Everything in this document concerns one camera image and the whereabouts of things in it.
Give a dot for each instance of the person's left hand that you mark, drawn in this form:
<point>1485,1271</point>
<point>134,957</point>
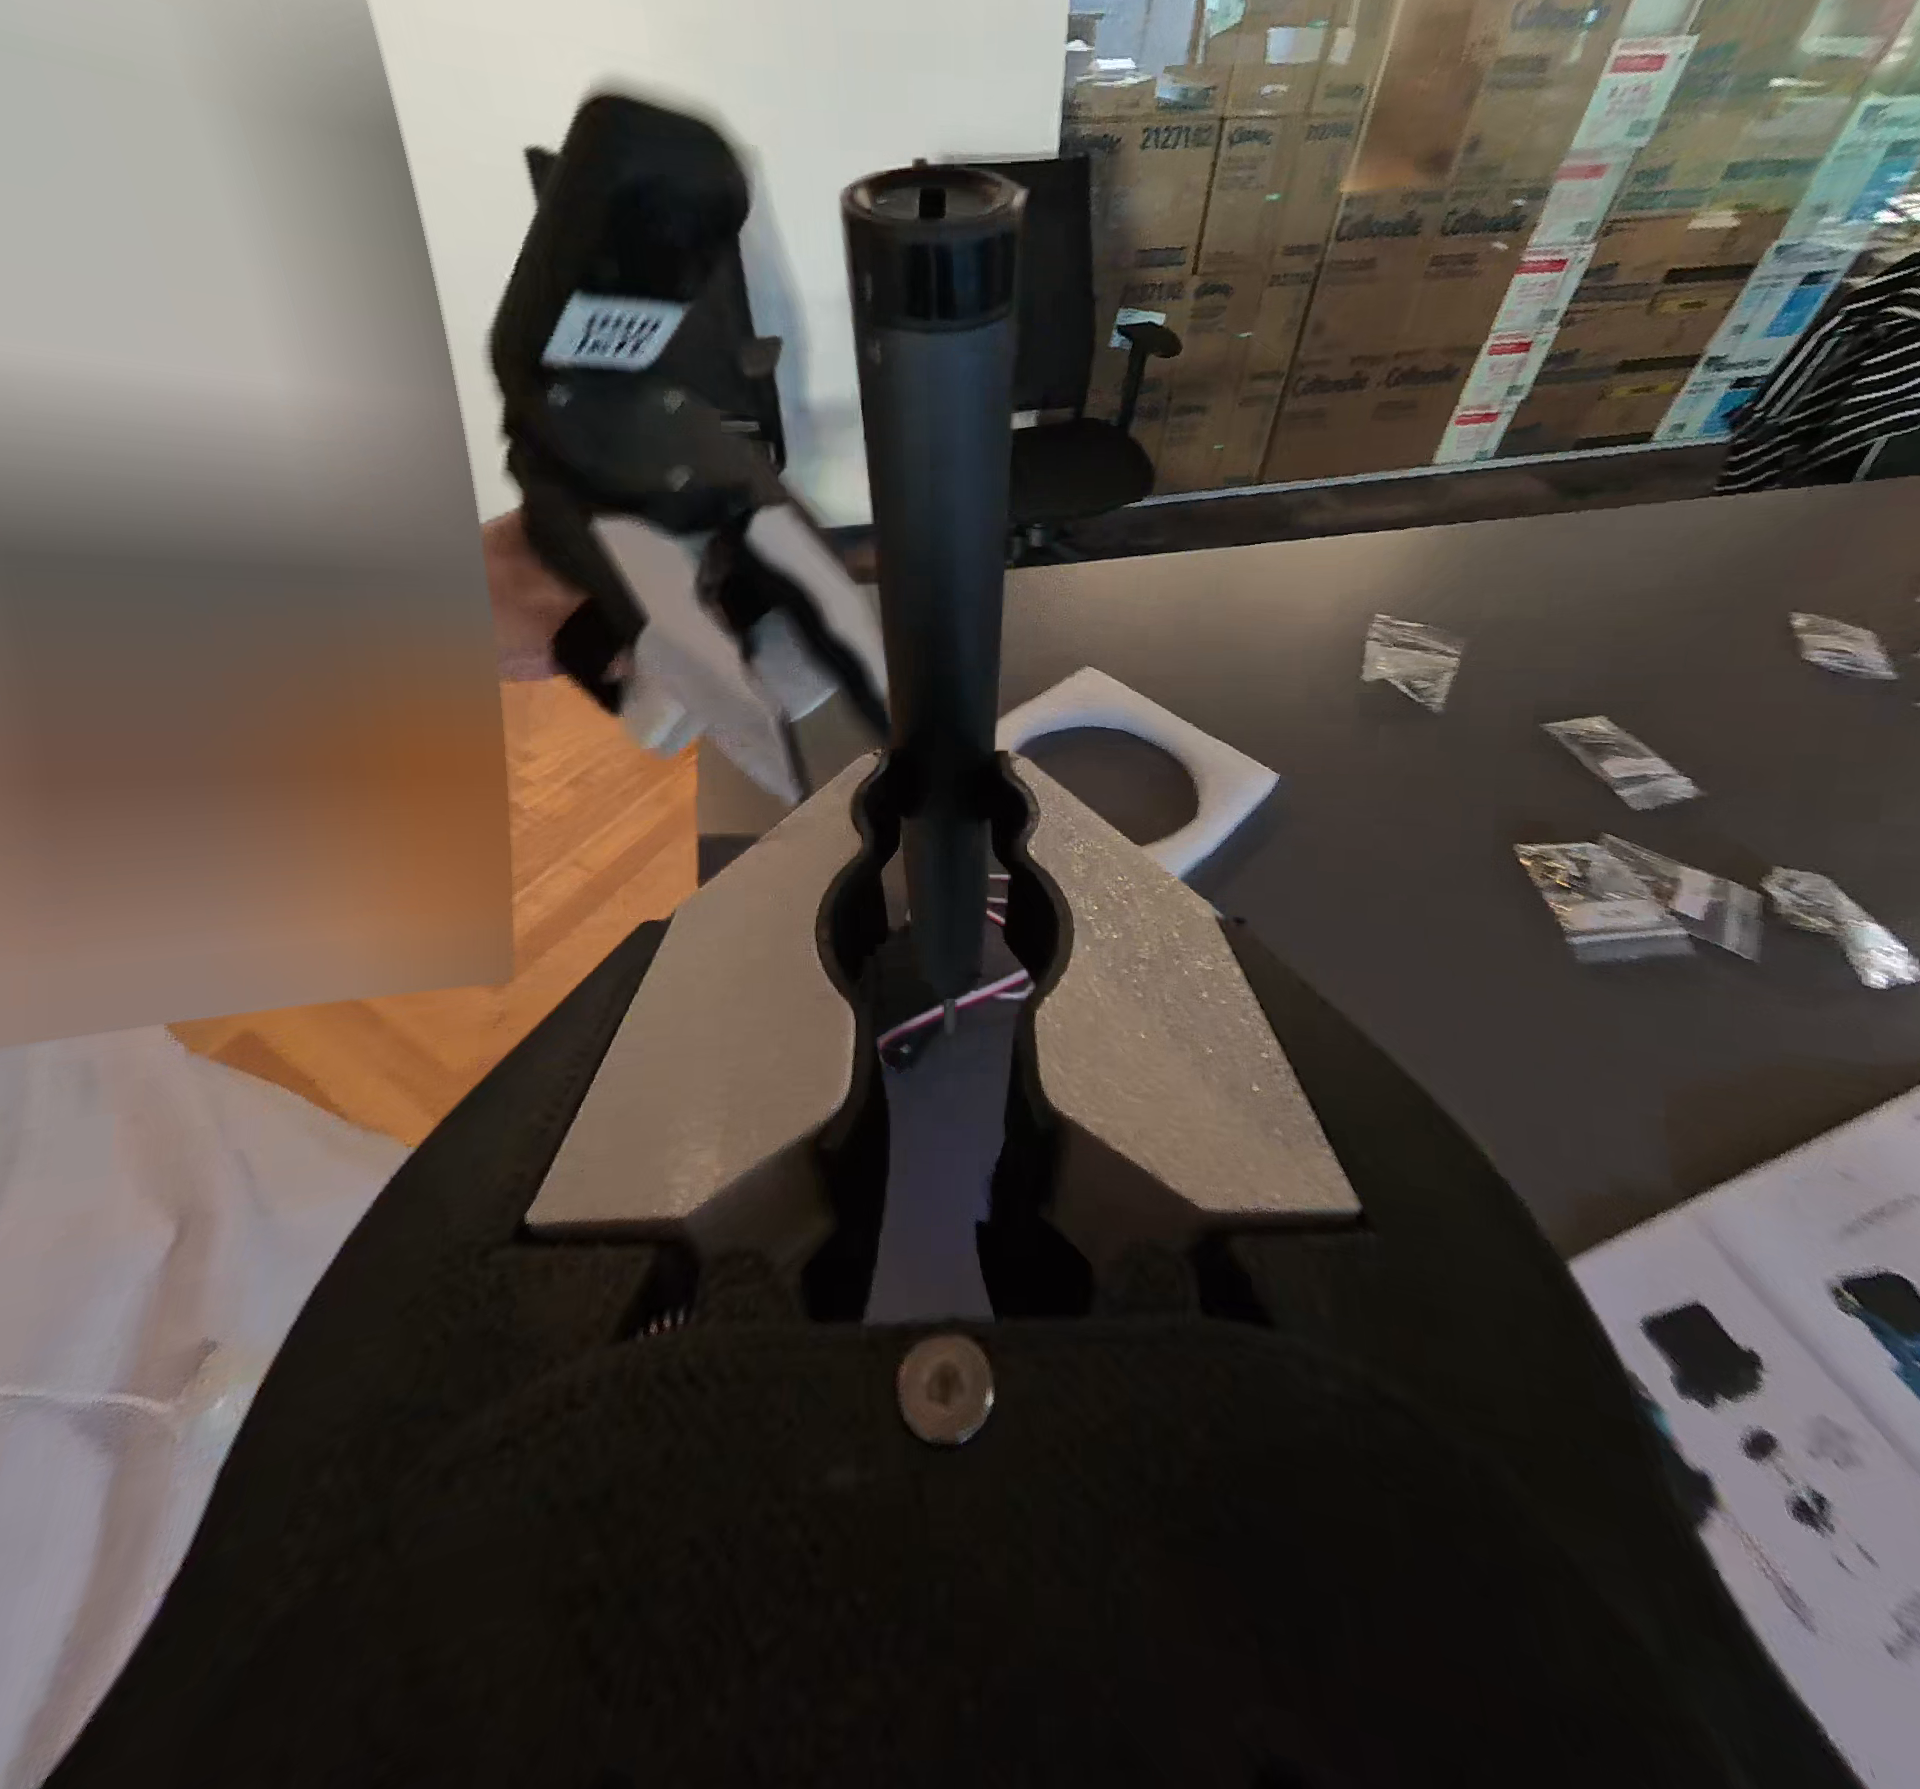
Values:
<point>541,596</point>

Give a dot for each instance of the dark grey desk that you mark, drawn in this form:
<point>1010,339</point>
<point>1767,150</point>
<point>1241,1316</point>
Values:
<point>1426,920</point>

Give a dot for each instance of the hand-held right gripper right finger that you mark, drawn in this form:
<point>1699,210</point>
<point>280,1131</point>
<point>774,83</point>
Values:
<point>1184,1071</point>

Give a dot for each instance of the white foam square frame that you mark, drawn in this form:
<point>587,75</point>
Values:
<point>1094,702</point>

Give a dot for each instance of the black electric screwdriver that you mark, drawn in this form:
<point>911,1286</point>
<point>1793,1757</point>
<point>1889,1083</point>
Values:
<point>929,545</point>

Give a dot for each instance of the white instruction booklet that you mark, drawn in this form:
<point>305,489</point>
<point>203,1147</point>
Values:
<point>1770,1219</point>

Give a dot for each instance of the person's white shirt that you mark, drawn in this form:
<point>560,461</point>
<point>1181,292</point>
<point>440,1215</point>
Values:
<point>119,1294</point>

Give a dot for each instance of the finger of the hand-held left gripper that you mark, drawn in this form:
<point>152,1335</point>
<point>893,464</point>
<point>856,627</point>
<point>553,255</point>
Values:
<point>691,650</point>
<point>801,604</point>

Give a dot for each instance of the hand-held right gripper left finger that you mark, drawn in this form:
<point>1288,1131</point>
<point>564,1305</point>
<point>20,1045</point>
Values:
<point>704,1071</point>

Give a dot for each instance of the stack of cardboard boxes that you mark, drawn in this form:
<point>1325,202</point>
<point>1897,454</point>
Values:
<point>1349,320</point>

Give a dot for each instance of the group of small screw bags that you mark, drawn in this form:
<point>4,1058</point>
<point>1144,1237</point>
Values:
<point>1605,903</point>

